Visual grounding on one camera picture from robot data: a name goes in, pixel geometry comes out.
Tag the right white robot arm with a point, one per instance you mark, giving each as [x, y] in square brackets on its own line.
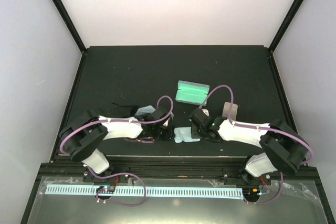
[283, 149]

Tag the right small circuit board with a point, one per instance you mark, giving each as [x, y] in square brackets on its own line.
[252, 192]

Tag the light blue cleaning cloth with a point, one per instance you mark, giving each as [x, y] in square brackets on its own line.
[183, 134]

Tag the grey fuzzy glasses case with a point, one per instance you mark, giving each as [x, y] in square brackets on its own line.
[231, 110]

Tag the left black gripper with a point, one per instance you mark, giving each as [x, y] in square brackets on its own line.
[168, 135]

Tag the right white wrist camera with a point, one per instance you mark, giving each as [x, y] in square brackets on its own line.
[206, 111]

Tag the black frame post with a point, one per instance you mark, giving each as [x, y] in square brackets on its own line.
[292, 11]
[69, 24]

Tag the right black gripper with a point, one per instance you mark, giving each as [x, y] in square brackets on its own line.
[194, 133]

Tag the left green circuit board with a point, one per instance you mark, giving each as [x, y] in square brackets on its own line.
[105, 189]

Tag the right black frame post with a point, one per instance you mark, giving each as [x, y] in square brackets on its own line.
[292, 11]

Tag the left black frame post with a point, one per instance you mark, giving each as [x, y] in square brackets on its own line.
[69, 24]

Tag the blue fuzzy glasses case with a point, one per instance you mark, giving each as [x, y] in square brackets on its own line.
[191, 92]

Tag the white slotted cable duct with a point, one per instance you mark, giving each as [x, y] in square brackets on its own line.
[151, 191]

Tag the pink framed sunglasses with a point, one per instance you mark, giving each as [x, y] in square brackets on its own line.
[145, 140]

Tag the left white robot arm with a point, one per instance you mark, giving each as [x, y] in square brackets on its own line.
[81, 139]

